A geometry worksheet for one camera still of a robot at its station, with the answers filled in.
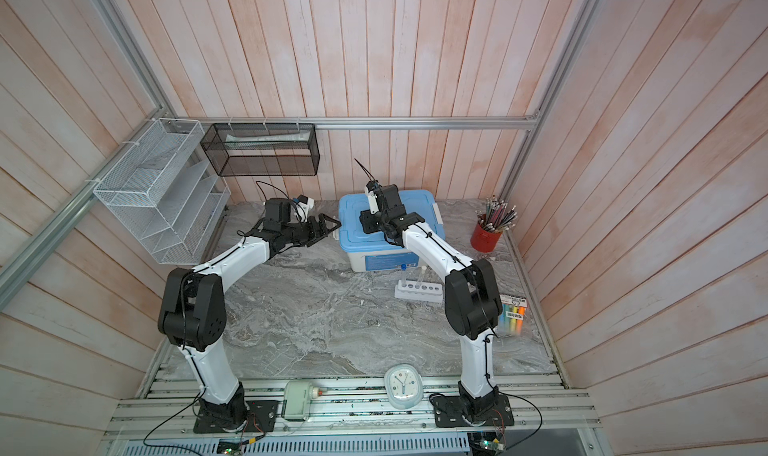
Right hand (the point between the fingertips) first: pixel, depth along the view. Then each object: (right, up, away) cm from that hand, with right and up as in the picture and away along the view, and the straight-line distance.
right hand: (365, 215), depth 93 cm
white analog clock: (+11, -45, -17) cm, 50 cm away
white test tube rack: (+17, -24, 0) cm, 29 cm away
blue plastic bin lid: (-4, -6, -4) cm, 8 cm away
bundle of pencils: (+45, 0, +5) cm, 45 cm away
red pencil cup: (+41, -8, +8) cm, 42 cm away
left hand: (-9, -5, -3) cm, 11 cm away
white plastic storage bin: (+5, -15, +2) cm, 16 cm away
